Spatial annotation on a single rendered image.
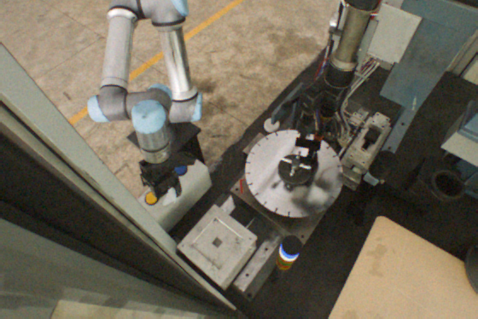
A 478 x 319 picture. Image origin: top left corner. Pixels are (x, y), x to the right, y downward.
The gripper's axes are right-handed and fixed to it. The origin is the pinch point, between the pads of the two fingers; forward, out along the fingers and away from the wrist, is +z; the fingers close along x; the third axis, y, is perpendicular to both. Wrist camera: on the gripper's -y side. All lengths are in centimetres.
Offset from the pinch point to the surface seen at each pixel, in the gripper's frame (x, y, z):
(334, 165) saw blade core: 32, -44, -4
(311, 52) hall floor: -73, -212, 38
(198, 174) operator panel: -4.3, -13.5, 3.0
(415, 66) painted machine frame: 43, -46, -44
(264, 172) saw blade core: 15.3, -26.0, -2.6
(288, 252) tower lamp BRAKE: 40.7, -1.9, -14.6
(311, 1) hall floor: -123, -287, 12
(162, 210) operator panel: -3.8, 3.4, 7.1
